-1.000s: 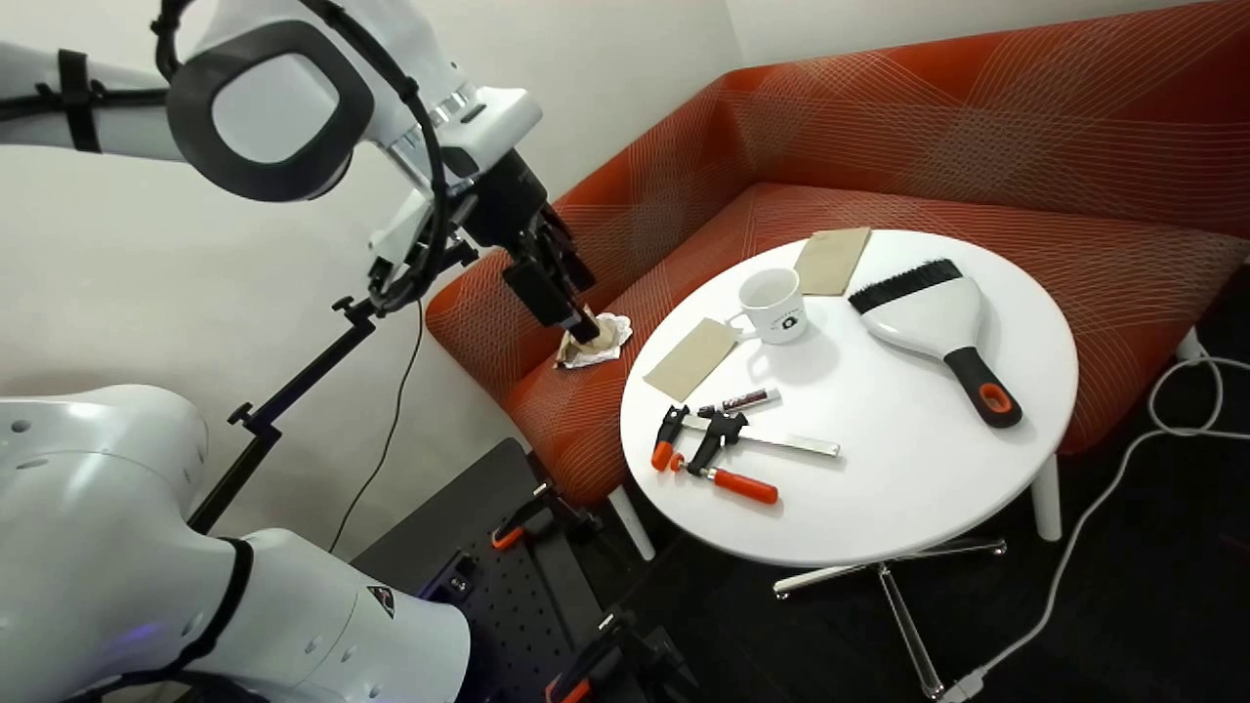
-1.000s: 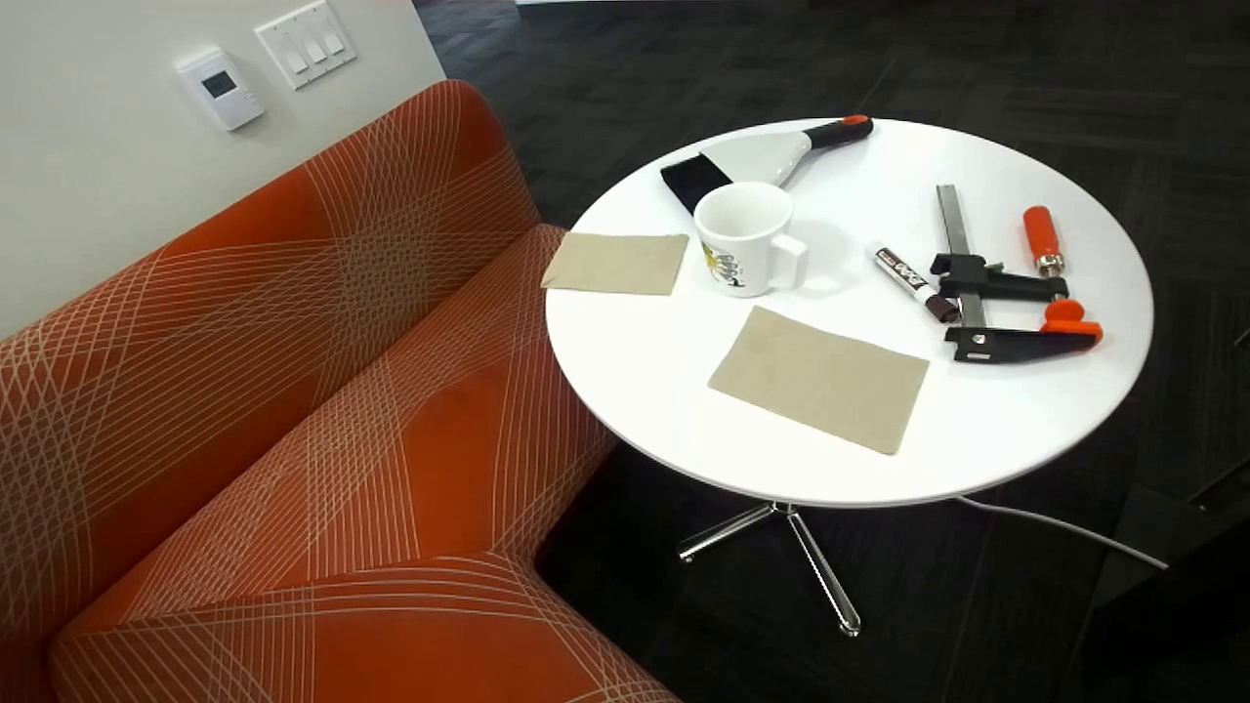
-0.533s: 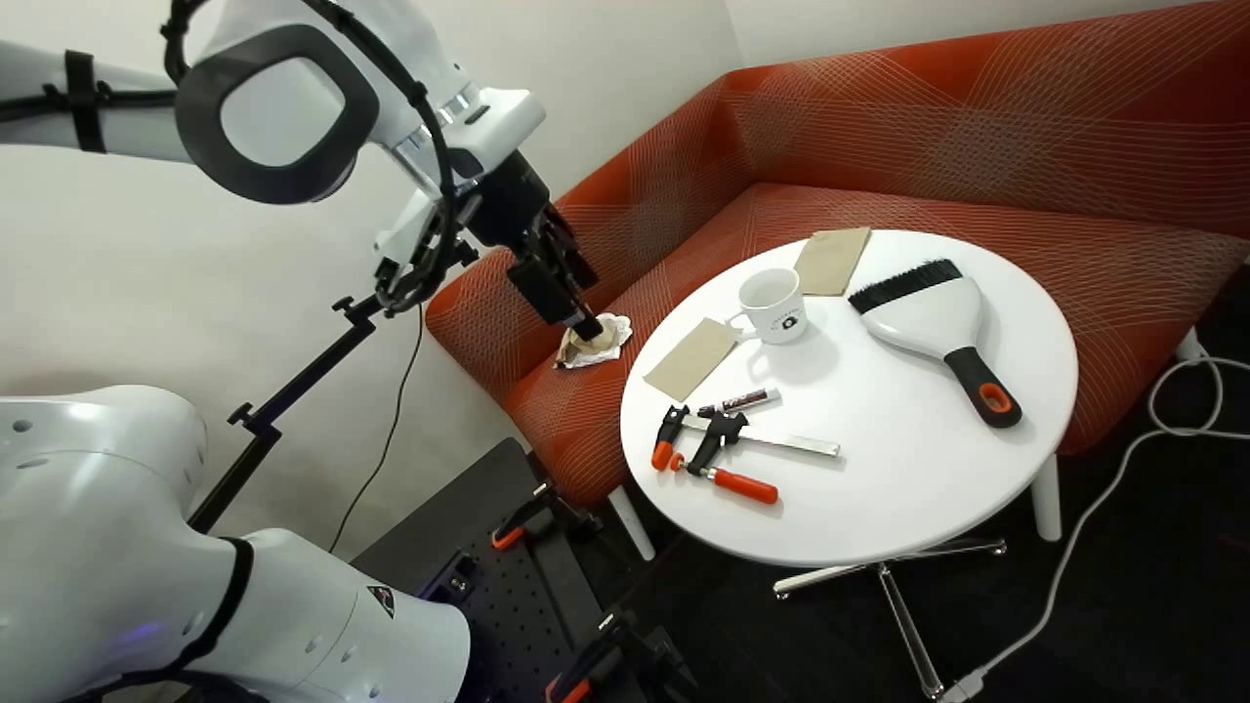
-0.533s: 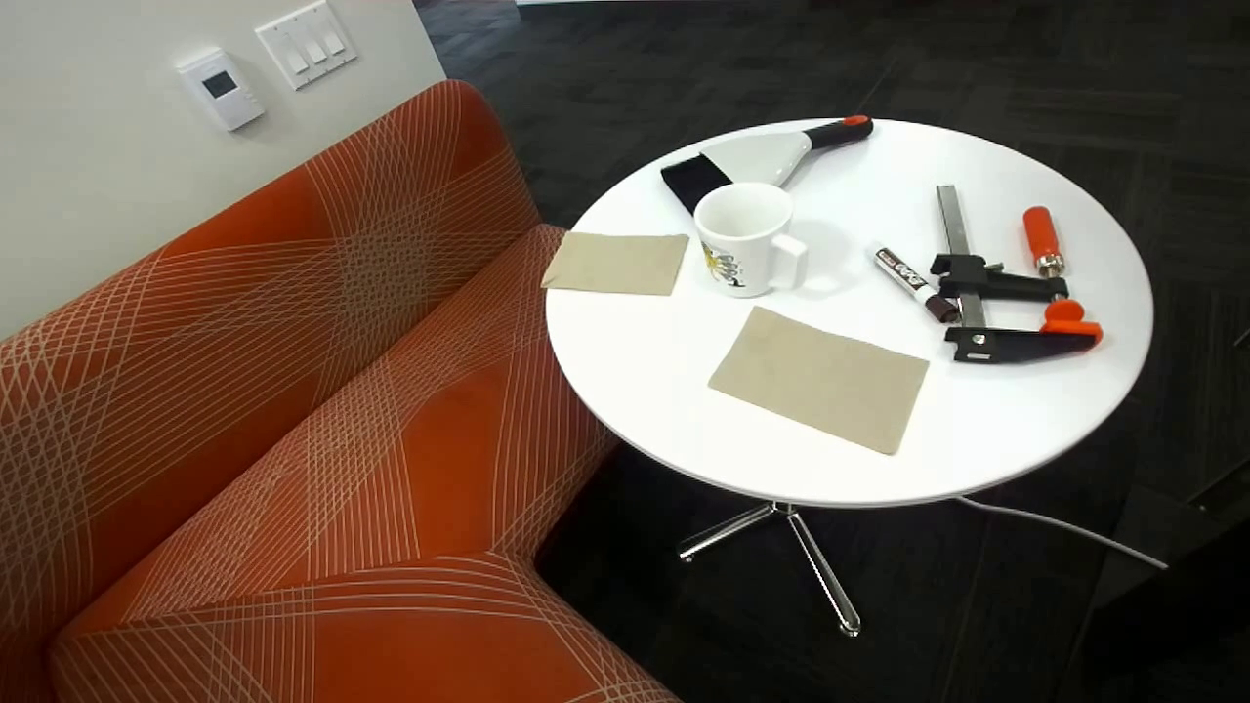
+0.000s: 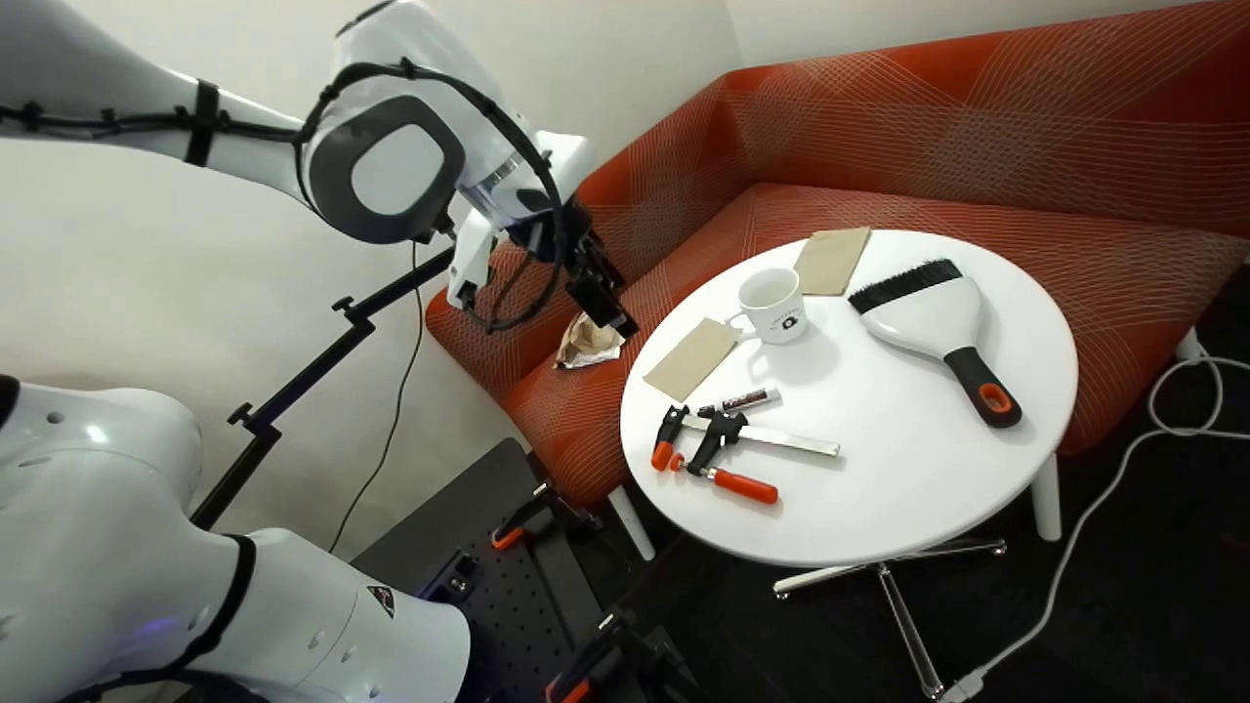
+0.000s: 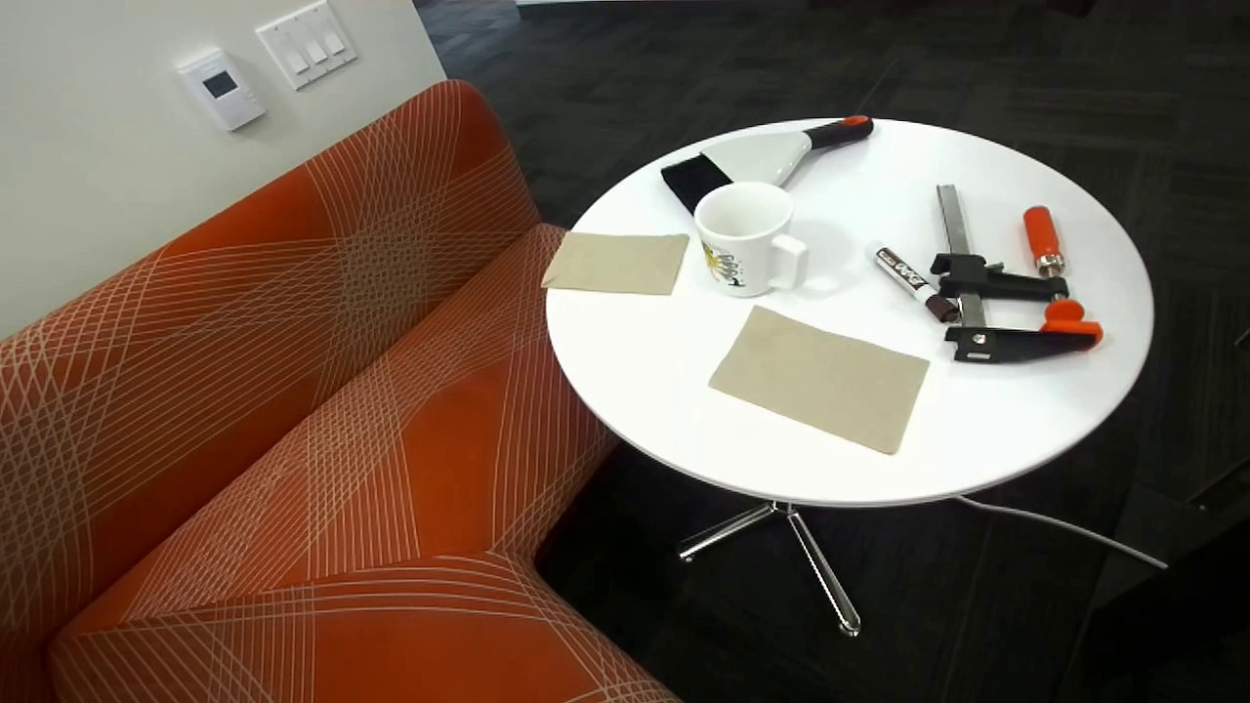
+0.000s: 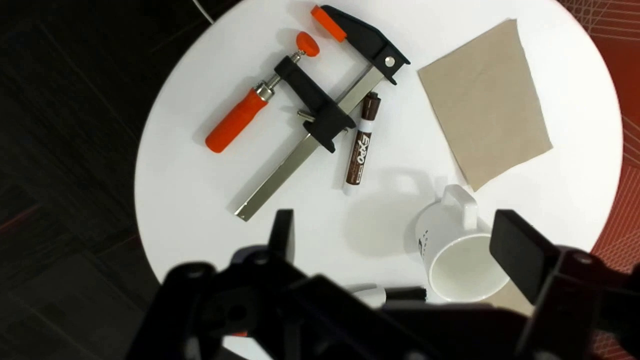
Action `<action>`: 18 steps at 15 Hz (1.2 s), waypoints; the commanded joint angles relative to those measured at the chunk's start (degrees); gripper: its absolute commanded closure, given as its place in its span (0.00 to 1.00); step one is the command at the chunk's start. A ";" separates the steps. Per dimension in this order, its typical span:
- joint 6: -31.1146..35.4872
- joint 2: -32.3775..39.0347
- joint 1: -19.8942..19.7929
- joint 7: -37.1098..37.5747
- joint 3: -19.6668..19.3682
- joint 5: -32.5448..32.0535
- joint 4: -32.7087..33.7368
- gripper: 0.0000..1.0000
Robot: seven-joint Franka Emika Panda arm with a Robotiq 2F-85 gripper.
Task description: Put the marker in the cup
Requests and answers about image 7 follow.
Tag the orange black bar clamp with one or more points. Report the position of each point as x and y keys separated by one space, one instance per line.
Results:
x=232 y=126

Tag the white printed mug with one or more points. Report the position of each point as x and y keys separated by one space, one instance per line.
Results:
x=467 y=267

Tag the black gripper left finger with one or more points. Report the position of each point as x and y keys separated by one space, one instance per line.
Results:
x=201 y=301

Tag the orange patterned sofa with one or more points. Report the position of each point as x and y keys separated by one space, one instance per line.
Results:
x=626 y=67

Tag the brown dry erase marker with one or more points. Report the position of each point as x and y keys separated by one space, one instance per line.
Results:
x=363 y=150

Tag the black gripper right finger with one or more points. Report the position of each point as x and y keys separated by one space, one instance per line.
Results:
x=526 y=261

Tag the large beige paper napkin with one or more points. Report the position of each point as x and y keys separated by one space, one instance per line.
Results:
x=487 y=100

